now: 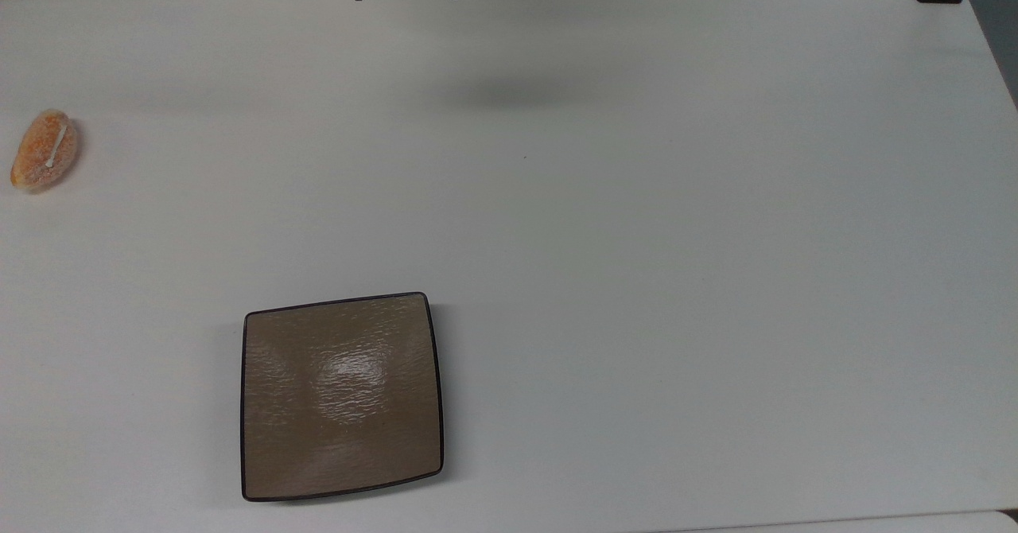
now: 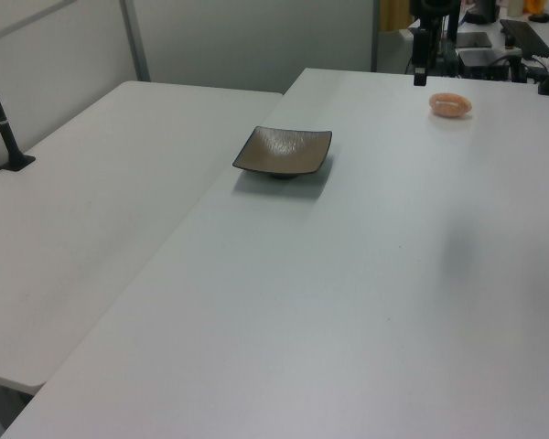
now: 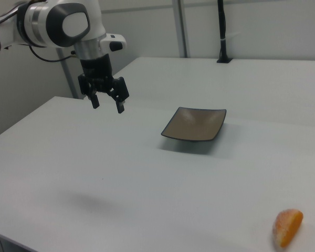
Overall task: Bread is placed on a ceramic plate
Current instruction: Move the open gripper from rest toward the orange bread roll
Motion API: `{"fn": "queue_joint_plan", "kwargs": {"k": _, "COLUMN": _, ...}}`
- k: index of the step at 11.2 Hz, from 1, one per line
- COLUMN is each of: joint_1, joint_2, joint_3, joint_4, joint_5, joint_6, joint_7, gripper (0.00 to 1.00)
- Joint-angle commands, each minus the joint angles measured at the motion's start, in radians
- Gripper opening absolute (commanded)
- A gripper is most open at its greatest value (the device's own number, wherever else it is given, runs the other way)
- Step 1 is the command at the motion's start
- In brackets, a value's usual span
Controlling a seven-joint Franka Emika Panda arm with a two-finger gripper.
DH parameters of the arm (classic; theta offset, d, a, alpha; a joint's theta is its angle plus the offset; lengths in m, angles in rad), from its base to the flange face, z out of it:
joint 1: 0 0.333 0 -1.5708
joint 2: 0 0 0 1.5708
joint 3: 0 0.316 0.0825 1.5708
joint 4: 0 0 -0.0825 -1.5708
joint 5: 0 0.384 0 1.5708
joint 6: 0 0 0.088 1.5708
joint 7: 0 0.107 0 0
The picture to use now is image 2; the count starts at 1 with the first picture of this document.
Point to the dark flat tray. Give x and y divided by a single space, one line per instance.
473 39
482 57

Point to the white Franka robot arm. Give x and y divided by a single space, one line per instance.
432 9

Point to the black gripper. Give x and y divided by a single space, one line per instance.
421 48

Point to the orange bread roll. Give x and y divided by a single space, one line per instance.
450 105

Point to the black keyboard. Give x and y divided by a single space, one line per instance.
526 36

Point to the yellow board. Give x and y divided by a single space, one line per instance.
393 16

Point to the square brown ceramic plate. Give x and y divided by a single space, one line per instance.
283 153

